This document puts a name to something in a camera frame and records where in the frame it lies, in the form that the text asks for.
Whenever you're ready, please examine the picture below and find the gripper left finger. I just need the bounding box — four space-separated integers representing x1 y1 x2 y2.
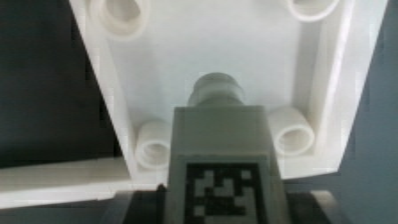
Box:
100 184 169 224

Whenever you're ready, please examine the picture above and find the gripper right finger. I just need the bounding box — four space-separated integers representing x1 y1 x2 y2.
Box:
286 190 354 224

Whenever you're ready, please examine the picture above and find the white table leg with tag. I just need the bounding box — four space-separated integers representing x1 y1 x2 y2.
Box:
164 73 292 224

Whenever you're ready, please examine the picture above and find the white square tabletop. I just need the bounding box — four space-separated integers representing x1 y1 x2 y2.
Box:
70 0 389 179

